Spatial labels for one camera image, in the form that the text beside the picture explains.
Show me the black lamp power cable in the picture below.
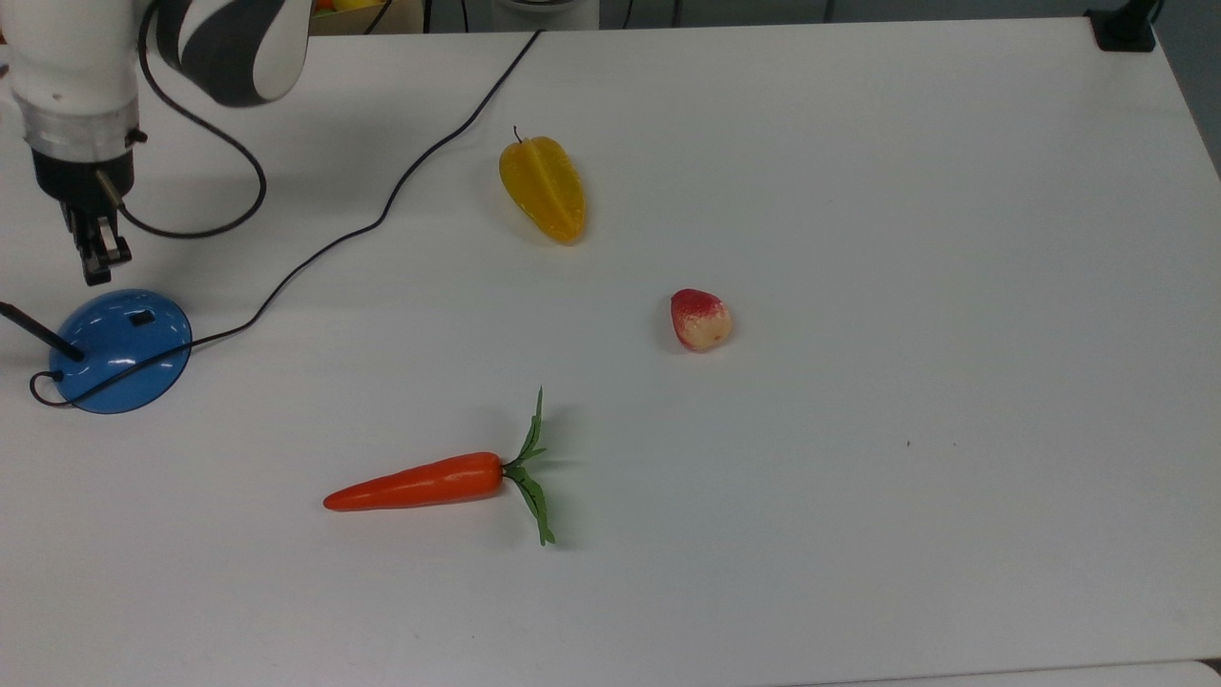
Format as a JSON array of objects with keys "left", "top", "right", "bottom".
[{"left": 29, "top": 29, "right": 543, "bottom": 409}]

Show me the black table clamp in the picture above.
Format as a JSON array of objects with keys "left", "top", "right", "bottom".
[{"left": 1085, "top": 0, "right": 1162, "bottom": 53}]

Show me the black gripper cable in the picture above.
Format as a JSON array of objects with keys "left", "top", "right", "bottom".
[{"left": 95, "top": 0, "right": 268, "bottom": 239}]

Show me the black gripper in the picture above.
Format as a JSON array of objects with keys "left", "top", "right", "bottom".
[{"left": 31, "top": 129, "right": 149, "bottom": 287}]

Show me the orange toy carrot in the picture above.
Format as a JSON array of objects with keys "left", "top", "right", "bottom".
[{"left": 322, "top": 386, "right": 558, "bottom": 548}]

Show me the red pink strawberry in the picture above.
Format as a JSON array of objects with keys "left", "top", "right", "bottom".
[{"left": 670, "top": 288, "right": 735, "bottom": 354}]

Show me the blue dome base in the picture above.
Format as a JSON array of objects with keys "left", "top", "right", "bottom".
[{"left": 0, "top": 289, "right": 194, "bottom": 416}]

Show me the yellow toy starfruit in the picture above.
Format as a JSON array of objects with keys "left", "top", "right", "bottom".
[{"left": 498, "top": 125, "right": 588, "bottom": 246}]

